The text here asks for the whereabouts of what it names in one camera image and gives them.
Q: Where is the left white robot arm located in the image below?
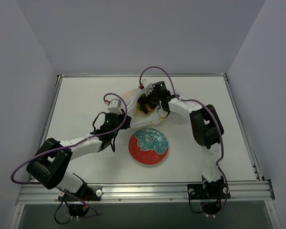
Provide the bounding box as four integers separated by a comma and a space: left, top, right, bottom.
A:
26, 113, 132, 200

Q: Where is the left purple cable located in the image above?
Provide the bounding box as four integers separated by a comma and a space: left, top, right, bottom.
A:
10, 94, 128, 184

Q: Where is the yellow fake mango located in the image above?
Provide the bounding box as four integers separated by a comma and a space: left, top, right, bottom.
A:
137, 102, 154, 114

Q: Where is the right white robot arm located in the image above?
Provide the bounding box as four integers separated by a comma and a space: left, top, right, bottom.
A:
137, 79, 224, 197

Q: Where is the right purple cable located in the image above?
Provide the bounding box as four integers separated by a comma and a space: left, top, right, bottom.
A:
139, 66, 232, 215

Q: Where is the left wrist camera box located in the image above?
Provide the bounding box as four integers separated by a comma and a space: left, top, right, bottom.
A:
107, 98, 122, 115

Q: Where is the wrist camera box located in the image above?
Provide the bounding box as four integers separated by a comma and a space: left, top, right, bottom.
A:
107, 98, 122, 115
139, 79, 153, 96

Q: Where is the red and teal plate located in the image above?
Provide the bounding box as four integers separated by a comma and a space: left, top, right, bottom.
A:
128, 128, 169, 166

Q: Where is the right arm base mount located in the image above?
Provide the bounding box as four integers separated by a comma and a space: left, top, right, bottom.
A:
187, 181, 231, 218

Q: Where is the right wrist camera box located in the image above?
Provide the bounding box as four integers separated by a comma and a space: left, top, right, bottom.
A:
139, 79, 153, 96

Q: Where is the aluminium front rail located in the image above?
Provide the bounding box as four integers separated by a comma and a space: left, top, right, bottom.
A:
16, 181, 275, 205

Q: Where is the white plastic bag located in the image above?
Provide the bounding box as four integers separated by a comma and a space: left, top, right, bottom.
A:
122, 88, 176, 128

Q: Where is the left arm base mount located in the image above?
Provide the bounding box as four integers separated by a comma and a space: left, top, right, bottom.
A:
58, 183, 103, 219

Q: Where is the purple cable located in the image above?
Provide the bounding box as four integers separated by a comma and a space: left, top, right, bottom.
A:
139, 66, 232, 215
10, 94, 128, 184

